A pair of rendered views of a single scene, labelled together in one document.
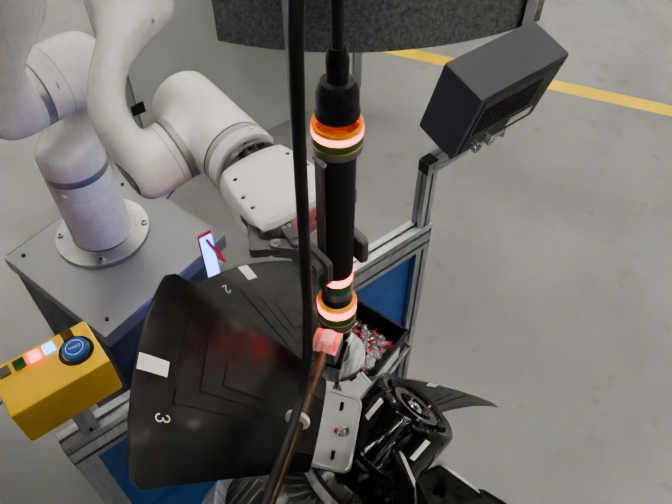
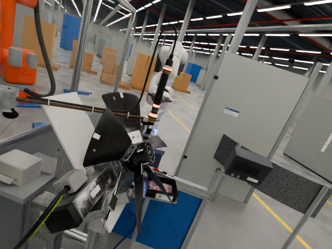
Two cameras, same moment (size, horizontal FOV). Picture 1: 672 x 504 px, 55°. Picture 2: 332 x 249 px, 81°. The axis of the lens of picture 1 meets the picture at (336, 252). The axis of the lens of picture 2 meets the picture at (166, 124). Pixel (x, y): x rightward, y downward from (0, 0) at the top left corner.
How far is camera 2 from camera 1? 0.81 m
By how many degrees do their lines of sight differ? 46
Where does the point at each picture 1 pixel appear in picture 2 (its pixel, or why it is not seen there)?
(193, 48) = (206, 154)
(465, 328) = not seen: outside the picture
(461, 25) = (280, 196)
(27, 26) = not seen: hidden behind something
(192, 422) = (116, 103)
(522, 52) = (258, 158)
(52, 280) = not seen: hidden behind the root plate
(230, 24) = (218, 154)
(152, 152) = (153, 86)
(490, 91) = (240, 155)
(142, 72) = (191, 150)
